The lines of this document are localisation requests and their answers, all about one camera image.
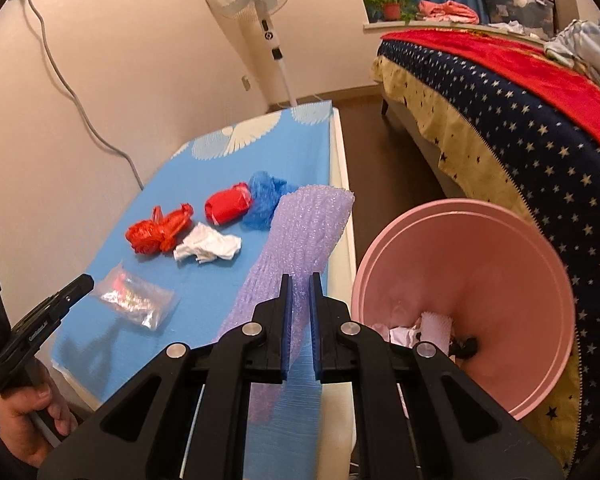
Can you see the striped plaid duvet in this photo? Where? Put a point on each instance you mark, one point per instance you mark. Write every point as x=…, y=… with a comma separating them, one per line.
x=590, y=45

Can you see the person's left hand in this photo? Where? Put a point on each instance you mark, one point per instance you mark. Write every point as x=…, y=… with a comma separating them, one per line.
x=25, y=415

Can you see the pink plastic bin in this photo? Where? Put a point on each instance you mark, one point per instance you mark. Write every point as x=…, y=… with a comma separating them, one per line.
x=480, y=260

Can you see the pink folded cloth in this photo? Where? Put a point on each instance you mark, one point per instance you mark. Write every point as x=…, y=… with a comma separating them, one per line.
x=447, y=10

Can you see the white tissue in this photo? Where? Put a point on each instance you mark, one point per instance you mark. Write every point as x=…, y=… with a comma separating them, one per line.
x=207, y=245

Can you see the white table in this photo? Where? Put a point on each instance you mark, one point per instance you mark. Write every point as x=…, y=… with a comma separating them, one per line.
x=340, y=185

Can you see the red blanket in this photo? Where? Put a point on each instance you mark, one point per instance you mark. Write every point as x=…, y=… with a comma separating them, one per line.
x=480, y=60

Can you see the clear plastic storage box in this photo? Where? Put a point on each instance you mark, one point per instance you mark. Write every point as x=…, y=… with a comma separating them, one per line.
x=515, y=10

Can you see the white paper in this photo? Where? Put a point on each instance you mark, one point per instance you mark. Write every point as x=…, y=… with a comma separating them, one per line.
x=405, y=336

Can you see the purple foam net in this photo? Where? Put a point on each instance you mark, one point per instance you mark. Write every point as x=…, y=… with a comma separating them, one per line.
x=300, y=240

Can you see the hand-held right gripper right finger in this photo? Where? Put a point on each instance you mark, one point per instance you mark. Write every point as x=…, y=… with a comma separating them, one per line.
x=316, y=330

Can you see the blue table mat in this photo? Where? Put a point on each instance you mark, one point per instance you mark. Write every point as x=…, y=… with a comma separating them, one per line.
x=280, y=150

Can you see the red balled plastic bag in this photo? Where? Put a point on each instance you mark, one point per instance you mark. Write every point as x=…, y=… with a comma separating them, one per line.
x=225, y=207

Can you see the blue plastic bag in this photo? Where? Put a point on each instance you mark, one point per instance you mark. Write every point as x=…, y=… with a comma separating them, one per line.
x=262, y=200

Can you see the clear plastic bag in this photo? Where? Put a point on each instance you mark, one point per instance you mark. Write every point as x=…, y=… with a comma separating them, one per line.
x=130, y=297

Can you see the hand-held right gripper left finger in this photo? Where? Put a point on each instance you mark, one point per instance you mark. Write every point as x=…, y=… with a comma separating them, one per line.
x=286, y=330

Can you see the bed with star blanket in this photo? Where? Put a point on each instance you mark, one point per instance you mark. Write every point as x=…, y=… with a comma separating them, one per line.
x=505, y=135

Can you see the white foam net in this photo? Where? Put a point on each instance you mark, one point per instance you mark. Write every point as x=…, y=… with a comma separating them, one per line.
x=436, y=330

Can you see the grey bed frame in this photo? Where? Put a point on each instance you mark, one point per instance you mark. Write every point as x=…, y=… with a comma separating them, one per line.
x=415, y=145

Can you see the small white wall socket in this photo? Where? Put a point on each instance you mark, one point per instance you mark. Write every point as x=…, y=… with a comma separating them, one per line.
x=246, y=83

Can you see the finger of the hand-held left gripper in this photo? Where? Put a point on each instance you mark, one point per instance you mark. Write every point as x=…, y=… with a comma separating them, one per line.
x=72, y=292

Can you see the potted green plant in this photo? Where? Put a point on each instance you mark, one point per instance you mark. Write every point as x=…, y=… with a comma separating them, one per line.
x=391, y=10

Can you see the orange plastic bag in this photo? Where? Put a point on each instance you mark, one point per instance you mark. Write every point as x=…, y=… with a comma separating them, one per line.
x=150, y=235

